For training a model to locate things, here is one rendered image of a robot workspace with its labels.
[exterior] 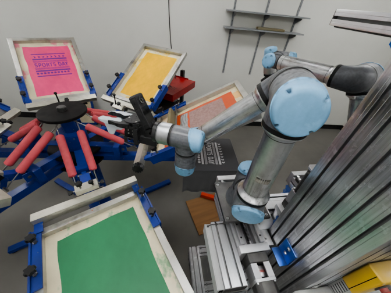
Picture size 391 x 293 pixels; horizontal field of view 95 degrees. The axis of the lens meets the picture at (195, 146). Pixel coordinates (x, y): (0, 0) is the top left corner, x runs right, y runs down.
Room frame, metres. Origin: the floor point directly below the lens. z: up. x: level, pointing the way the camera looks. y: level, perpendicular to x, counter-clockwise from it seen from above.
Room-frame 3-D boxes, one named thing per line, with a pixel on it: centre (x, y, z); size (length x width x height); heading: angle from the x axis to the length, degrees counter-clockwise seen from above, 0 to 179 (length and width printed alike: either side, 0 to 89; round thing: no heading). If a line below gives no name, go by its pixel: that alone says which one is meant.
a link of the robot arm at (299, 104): (0.42, -0.23, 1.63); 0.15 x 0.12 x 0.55; 168
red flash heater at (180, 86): (2.40, 0.43, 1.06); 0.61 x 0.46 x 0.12; 158
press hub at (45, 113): (1.09, 0.98, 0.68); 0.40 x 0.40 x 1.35
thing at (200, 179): (1.06, -0.15, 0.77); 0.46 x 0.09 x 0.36; 98
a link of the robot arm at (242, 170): (0.54, -0.25, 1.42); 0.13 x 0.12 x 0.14; 168
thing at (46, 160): (1.09, 0.98, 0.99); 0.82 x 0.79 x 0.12; 98
